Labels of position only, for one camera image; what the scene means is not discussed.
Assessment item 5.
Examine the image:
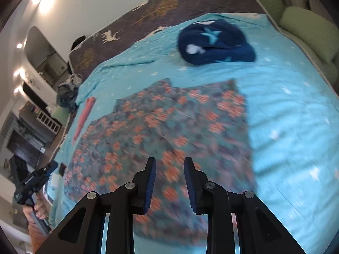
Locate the pink folded cloth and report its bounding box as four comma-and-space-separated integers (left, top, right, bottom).
72, 96, 96, 143

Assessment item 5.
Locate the light blue star quilt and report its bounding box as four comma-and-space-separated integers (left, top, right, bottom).
49, 13, 338, 253

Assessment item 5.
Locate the navy star fleece garment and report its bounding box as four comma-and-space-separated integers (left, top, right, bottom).
178, 19, 256, 66

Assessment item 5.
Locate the person's left hand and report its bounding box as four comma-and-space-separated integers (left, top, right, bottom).
22, 192, 50, 227

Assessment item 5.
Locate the white shelf rack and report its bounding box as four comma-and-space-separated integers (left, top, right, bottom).
36, 111, 61, 135

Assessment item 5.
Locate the floral teal orange garment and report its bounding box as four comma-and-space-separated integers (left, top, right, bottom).
64, 79, 254, 246

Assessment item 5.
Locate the dark clothes pile with cable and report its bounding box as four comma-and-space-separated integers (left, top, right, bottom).
56, 73, 83, 113

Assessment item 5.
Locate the dark deer pattern mattress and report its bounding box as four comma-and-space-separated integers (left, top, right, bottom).
69, 0, 264, 79

